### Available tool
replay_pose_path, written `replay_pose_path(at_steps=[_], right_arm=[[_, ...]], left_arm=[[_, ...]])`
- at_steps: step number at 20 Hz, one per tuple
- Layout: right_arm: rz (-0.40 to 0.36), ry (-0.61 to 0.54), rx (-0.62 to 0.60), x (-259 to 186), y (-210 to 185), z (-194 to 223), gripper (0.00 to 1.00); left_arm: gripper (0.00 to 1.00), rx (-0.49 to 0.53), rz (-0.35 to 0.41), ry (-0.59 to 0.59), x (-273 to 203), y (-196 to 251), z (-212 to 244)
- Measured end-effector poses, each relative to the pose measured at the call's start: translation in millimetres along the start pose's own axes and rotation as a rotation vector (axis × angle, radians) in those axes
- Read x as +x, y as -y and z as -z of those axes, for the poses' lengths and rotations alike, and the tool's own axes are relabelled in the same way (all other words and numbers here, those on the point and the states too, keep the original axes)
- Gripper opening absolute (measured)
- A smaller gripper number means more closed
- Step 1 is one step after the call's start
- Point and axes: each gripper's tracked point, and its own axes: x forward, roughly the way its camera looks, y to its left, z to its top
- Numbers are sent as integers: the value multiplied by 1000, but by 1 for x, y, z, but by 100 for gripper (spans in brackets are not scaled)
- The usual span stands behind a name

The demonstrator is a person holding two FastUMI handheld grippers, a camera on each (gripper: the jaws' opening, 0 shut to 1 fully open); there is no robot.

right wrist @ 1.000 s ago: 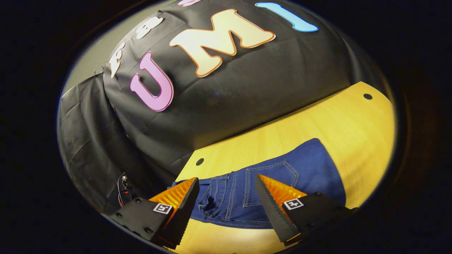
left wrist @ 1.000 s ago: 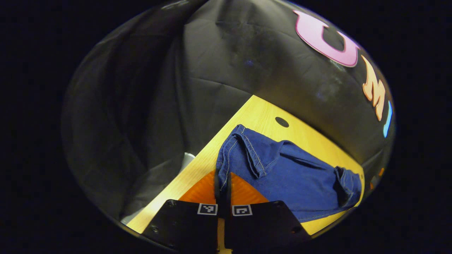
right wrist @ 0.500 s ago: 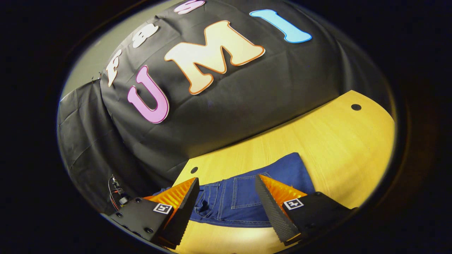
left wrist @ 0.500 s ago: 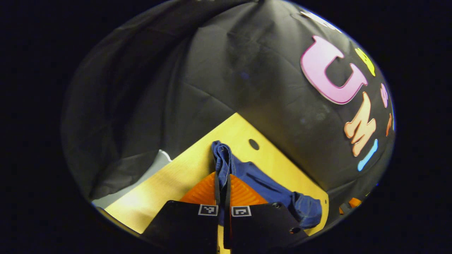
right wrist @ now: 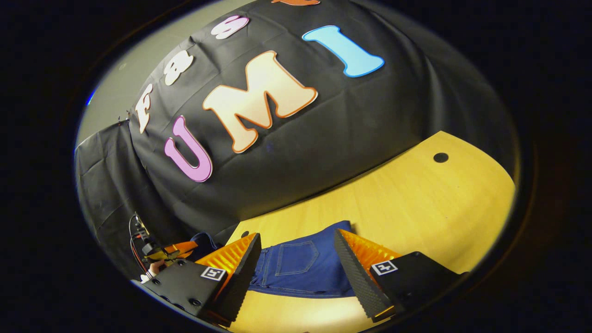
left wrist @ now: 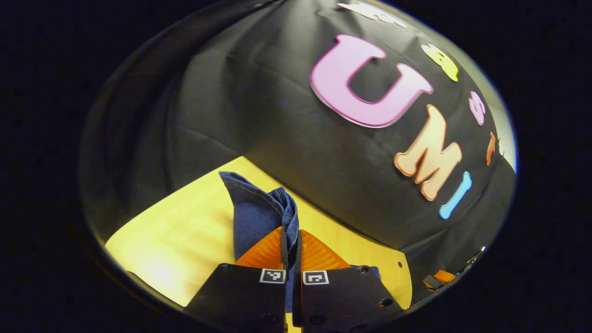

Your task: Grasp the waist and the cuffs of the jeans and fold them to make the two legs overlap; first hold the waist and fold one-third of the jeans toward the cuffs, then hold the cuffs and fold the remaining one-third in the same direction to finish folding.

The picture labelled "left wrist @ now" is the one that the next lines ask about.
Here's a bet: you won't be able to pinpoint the blue denim jeans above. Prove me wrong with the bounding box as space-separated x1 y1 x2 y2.
219 171 382 315

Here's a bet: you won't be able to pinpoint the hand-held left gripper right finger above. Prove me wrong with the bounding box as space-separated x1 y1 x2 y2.
292 229 405 333

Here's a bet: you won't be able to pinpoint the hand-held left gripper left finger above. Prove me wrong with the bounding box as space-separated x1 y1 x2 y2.
184 226 290 333

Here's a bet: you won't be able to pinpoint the black backdrop cloth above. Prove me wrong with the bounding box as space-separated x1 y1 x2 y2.
80 0 518 306

